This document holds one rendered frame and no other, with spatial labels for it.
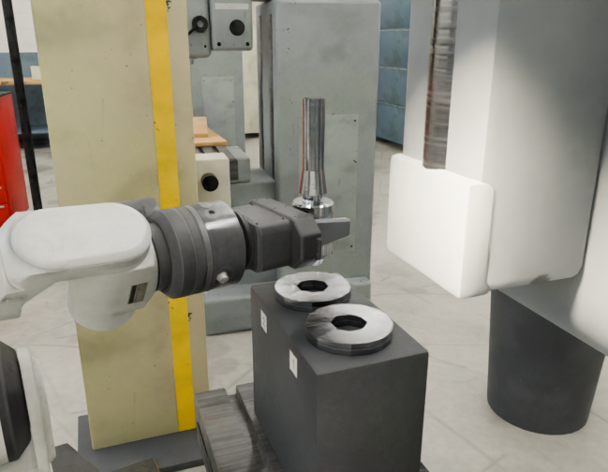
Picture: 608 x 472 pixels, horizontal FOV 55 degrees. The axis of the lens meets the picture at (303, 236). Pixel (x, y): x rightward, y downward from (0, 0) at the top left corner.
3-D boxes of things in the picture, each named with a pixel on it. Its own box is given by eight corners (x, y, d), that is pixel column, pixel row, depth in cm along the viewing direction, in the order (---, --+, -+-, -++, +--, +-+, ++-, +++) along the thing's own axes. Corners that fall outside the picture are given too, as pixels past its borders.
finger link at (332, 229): (346, 239, 67) (300, 249, 63) (347, 212, 66) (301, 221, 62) (354, 243, 65) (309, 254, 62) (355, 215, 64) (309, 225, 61)
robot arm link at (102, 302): (216, 257, 53) (88, 284, 47) (194, 318, 61) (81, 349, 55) (172, 168, 58) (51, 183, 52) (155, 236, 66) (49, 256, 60)
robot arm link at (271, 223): (323, 202, 58) (215, 221, 52) (321, 291, 61) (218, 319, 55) (259, 178, 68) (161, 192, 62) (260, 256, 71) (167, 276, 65)
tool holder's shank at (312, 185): (310, 195, 68) (311, 95, 64) (333, 199, 66) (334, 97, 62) (292, 200, 65) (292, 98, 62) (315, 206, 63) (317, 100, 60)
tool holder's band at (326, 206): (308, 201, 69) (308, 193, 69) (341, 208, 66) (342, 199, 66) (283, 210, 65) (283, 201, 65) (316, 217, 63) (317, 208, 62)
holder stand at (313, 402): (314, 537, 59) (316, 362, 53) (253, 412, 79) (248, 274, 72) (418, 504, 63) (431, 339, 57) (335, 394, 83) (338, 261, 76)
